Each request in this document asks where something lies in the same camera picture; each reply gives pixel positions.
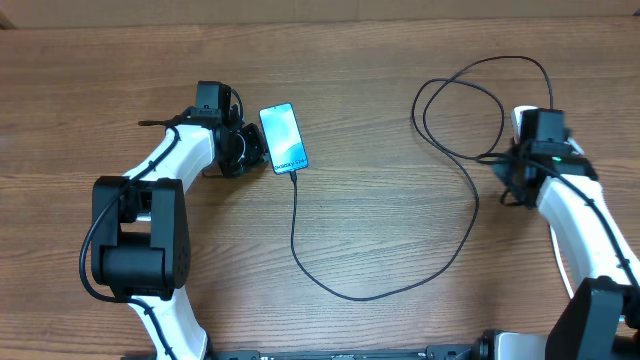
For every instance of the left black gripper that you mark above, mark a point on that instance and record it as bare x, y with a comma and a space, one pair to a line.
257, 152

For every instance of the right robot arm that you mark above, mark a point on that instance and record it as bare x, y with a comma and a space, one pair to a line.
545, 169

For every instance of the white power strip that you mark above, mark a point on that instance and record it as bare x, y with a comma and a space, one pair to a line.
539, 124

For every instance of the Samsung Galaxy smartphone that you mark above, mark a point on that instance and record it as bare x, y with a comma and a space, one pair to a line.
283, 137

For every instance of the brown cardboard backdrop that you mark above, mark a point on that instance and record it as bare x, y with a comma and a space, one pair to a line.
33, 14

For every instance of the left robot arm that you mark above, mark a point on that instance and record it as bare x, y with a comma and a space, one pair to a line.
137, 250

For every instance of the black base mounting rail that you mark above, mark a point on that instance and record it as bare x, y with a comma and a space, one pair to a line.
432, 352

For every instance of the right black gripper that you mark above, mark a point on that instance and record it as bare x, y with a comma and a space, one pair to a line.
500, 168

